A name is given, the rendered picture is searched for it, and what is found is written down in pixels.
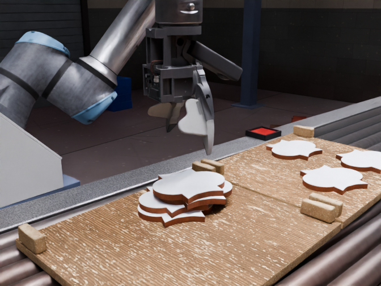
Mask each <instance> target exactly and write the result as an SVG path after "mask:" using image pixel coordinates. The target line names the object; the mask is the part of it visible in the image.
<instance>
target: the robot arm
mask: <svg viewBox="0 0 381 286"><path fill-rule="evenodd" d="M155 22H157V23H159V26H157V28H152V26H153V25H154V23H155ZM200 23H202V0H128V2H127V3H126V5H125V6H124V7H123V9H122V10H121V11H120V13H119V14H118V16H117V17H116V19H115V20H114V21H113V23H112V24H111V25H110V27H109V28H108V29H107V31H106V32H105V34H104V35H103V37H102V38H101V39H100V41H99V42H98V43H97V45H96V46H95V48H94V49H93V50H92V52H91V53H90V55H89V56H87V57H80V58H79V59H78V61H77V62H76V63H74V62H72V61H71V60H70V59H69V58H70V52H69V51H68V49H67V48H66V47H64V45H63V44H61V43H60V42H59V41H57V40H56V39H54V38H52V37H50V36H48V35H46V34H44V33H41V32H36V31H29V32H26V33H25V34H24V35H23V36H22V37H21V38H20V39H19V41H17V42H16V43H15V44H14V47H13V48H12V49H11V50H10V51H9V53H8V54H7V55H6V57H5V58H4V59H3V60H2V62H1V63H0V113H2V114H3V115H5V116H6V117H7V118H9V119H10V120H11V121H13V122H14V123H15V124H17V125H18V126H20V127H21V128H22V129H24V130H25V128H26V126H27V121H28V119H29V116H30V114H31V111H32V107H33V105H34V103H35V102H36V101H37V100H38V98H39V97H40V96H42V97H43V98H45V99H46V100H47V101H49V102H51V103H52V104H54V105H55V106H56V107H58V108H59V109H61V110H62V111H63V112H65V113H67V114H68V115H70V116H71V118H74V119H76V120H78V121H79V122H81V123H82V124H86V125H87V124H91V123H92V122H93V121H95V120H96V119H97V118H98V117H99V116H100V115H101V114H102V113H103V112H104V111H105V110H106V109H107V108H108V106H109V105H110V104H111V103H112V102H113V101H114V99H115V98H116V96H117V93H116V92H115V91H114V89H115V88H116V87H117V75H118V73H119V72H120V71H121V69H122V68H123V67H124V65H125V64H126V62H127V61H128V59H129V58H130V57H131V55H132V54H133V53H134V51H135V50H136V49H137V47H138V46H139V44H140V43H141V41H142V40H143V39H144V37H145V36H146V62H147V64H143V95H147V96H148V97H149V98H151V99H153V100H156V101H158V102H160V103H158V104H156V105H154V106H151V107H150V108H149V109H148V112H147V113H148V114H149V115H150V116H157V117H165V118H166V132H167V133H168V132H170V131H171V130H172V129H173V128H174V127H175V126H176V125H177V118H178V117H179V115H180V109H181V107H182V106H183V105H184V102H185V100H187V101H186V103H185V108H186V111H187V115H186V116H185V117H184V118H182V119H181V120H180V121H179V122H178V127H179V130H180V132H182V133H183V134H190V135H195V136H202V137H203V140H204V147H205V151H206V154H207V155H210V154H211V152H212V148H213V142H214V108H213V99H212V95H211V91H210V88H209V85H208V83H207V81H206V77H205V72H204V70H203V69H202V67H205V68H207V69H208V70H210V71H212V72H213V73H215V74H216V75H217V76H218V77H219V78H220V79H223V80H229V79H230V80H233V81H238V80H239V78H240V76H241V74H242V72H243V69H242V68H240V67H239V66H237V65H236V64H235V63H234V62H233V61H231V60H229V59H226V58H224V57H222V56H221V55H219V54H217V53H216V52H214V51H213V50H211V49H209V48H208V47H206V46H204V45H203V44H201V43H199V42H198V41H195V40H191V35H200V34H201V26H199V25H198V24H200ZM146 78H147V79H146ZM146 82H147V89H146Z"/></svg>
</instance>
